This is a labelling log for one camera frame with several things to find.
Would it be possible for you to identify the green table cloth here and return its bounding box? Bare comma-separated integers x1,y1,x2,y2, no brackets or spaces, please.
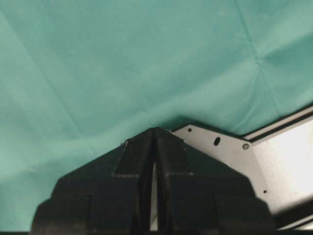
0,0,313,232

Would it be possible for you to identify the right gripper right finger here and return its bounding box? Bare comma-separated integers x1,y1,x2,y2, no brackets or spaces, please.
155,128,275,235

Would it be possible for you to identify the silver aluminium base plate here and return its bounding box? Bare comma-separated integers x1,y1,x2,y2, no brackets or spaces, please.
173,106,313,235

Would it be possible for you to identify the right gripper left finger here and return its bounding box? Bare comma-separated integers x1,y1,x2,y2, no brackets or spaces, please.
30,129,155,235

